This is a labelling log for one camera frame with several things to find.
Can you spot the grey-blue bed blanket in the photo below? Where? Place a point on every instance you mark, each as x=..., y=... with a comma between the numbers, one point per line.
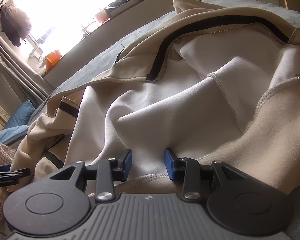
x=102, y=50

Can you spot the bright window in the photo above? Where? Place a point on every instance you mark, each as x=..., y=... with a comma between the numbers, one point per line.
x=65, y=10

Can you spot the flat cardboard tray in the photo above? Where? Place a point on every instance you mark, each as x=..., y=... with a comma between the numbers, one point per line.
x=125, y=7

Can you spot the pink pot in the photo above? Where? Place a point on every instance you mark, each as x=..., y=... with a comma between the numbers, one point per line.
x=102, y=15

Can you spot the light blue pillow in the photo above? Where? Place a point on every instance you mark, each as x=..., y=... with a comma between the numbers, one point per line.
x=7, y=135

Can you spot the grey curtain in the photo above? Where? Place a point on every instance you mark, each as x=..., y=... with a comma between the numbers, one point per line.
x=20, y=65

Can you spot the white plastic bag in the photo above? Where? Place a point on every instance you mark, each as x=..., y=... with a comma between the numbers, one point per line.
x=40, y=68

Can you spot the hanging dark clothes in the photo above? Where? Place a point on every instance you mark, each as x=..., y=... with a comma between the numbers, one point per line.
x=12, y=22

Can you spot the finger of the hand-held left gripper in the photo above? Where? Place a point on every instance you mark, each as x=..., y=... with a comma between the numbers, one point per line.
x=5, y=176

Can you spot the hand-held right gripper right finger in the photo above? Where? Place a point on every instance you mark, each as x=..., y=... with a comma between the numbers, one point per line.
x=168, y=165

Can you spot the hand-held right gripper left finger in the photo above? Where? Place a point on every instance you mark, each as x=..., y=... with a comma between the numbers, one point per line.
x=127, y=163

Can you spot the orange bag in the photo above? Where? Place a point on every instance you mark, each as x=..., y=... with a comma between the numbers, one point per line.
x=52, y=60

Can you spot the pink checked blanket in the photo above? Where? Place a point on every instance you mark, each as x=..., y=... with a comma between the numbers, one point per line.
x=0, y=155

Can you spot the beige zip jacket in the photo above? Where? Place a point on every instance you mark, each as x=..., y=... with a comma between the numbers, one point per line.
x=165, y=105

